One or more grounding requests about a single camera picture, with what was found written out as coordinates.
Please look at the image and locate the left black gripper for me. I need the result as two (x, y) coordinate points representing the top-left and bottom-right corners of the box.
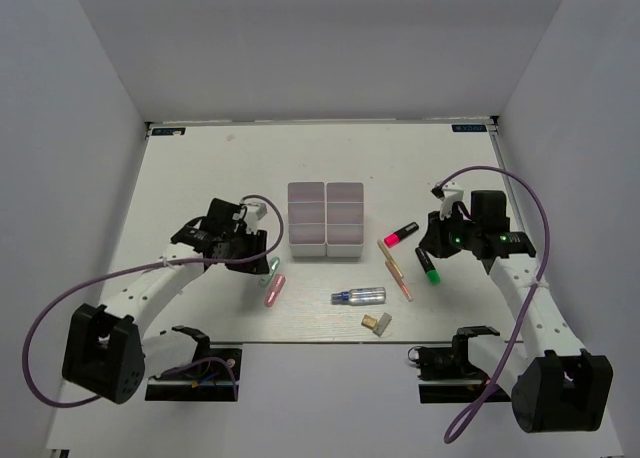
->
(223, 225), (270, 274)

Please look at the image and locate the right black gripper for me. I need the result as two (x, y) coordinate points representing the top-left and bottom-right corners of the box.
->
(418, 205), (481, 258)

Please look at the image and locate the black green-capped highlighter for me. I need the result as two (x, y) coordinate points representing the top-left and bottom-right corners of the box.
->
(415, 247), (441, 285)

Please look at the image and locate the black pink-capped highlighter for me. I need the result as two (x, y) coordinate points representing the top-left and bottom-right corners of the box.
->
(383, 222), (419, 248)

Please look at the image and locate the yellow slim highlighter pen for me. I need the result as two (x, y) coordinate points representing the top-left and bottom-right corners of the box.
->
(377, 239), (403, 279)

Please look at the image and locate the green translucent highlighter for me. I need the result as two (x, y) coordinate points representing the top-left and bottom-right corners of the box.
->
(259, 257), (280, 287)

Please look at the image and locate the pink translucent highlighter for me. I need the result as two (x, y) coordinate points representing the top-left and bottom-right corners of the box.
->
(264, 274), (286, 308)

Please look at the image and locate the clear blue-capped spray bottle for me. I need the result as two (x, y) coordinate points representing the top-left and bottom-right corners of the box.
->
(331, 287), (386, 306)

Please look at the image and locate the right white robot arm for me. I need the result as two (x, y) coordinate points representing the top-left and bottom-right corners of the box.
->
(419, 182), (613, 433)

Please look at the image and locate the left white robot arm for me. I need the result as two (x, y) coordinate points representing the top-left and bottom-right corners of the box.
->
(62, 199), (269, 404)

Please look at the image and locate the left white organizer box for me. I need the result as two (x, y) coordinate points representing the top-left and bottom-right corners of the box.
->
(287, 182), (326, 258)

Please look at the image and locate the grey white eraser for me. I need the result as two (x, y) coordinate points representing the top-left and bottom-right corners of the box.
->
(373, 313), (392, 337)

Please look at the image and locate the right blue table label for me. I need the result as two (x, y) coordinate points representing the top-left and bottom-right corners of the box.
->
(451, 123), (487, 133)

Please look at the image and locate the blue table label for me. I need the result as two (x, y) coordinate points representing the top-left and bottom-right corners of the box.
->
(451, 123), (487, 133)
(151, 127), (186, 136)

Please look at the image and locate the gold pencil sharpener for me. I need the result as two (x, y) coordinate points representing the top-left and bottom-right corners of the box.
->
(361, 315), (377, 330)

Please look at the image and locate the left blue table label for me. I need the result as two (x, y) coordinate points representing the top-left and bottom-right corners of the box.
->
(151, 127), (186, 136)

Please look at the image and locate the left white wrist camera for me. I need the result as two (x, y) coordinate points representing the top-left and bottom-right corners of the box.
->
(241, 200), (268, 228)

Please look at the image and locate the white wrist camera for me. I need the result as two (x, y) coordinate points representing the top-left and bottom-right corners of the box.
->
(241, 200), (268, 228)
(431, 181), (464, 220)

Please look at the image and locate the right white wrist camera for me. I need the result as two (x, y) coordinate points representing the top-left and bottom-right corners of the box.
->
(431, 181), (464, 220)

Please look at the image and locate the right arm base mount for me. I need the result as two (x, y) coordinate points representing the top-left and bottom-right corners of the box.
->
(407, 326), (500, 404)

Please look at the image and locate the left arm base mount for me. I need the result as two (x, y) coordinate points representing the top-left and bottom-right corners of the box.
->
(142, 325), (243, 402)

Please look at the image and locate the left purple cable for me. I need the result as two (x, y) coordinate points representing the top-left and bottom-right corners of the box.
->
(22, 194), (286, 409)

